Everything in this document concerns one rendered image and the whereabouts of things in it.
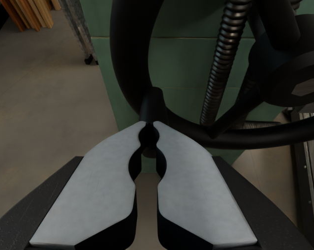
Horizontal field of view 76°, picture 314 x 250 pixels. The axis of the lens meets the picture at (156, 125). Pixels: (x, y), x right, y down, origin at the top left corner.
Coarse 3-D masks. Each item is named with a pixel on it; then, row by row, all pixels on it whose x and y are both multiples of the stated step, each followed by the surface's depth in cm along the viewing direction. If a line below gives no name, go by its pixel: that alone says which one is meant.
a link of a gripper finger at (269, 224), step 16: (224, 160) 9; (224, 176) 8; (240, 176) 8; (240, 192) 7; (256, 192) 7; (240, 208) 6; (256, 208) 6; (272, 208) 6; (256, 224) 6; (272, 224) 6; (288, 224) 6; (272, 240) 6; (288, 240) 6; (304, 240) 6
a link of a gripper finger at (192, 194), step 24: (168, 144) 10; (192, 144) 10; (168, 168) 8; (192, 168) 8; (216, 168) 8; (168, 192) 7; (192, 192) 7; (216, 192) 7; (168, 216) 6; (192, 216) 6; (216, 216) 6; (240, 216) 6; (168, 240) 6; (192, 240) 6; (216, 240) 6; (240, 240) 6
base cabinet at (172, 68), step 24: (96, 48) 35; (168, 48) 35; (192, 48) 35; (240, 48) 35; (168, 72) 40; (192, 72) 40; (240, 72) 40; (120, 96) 46; (168, 96) 46; (192, 96) 46; (120, 120) 55; (192, 120) 55; (216, 120) 55; (264, 120) 56; (144, 168) 88
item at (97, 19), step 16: (80, 0) 29; (96, 0) 28; (112, 0) 28; (176, 0) 29; (192, 0) 29; (208, 0) 29; (224, 0) 29; (304, 0) 29; (96, 16) 30; (160, 16) 30; (176, 16) 30; (192, 16) 30; (208, 16) 31; (96, 32) 33; (160, 32) 33; (176, 32) 33; (192, 32) 33; (208, 32) 33
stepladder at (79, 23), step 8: (64, 0) 102; (72, 0) 100; (64, 8) 103; (72, 8) 102; (80, 8) 107; (72, 16) 110; (80, 16) 107; (72, 24) 110; (80, 24) 108; (88, 32) 116; (80, 40) 119; (88, 40) 116; (80, 48) 123; (88, 56) 129
